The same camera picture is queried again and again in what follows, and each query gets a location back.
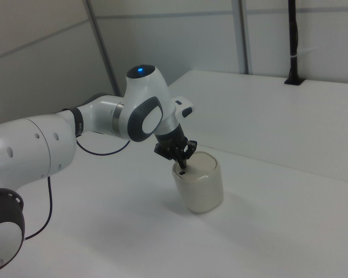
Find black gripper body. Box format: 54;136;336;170
155;126;189;154

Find grey upright partition post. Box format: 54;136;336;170
237;0;253;75

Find grey slanted partition post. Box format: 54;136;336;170
82;0;123;97

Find small white trash can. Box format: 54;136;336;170
172;151;224;215

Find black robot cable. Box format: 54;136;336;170
24;135;132;241

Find black pole with base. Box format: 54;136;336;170
284;0;306;86

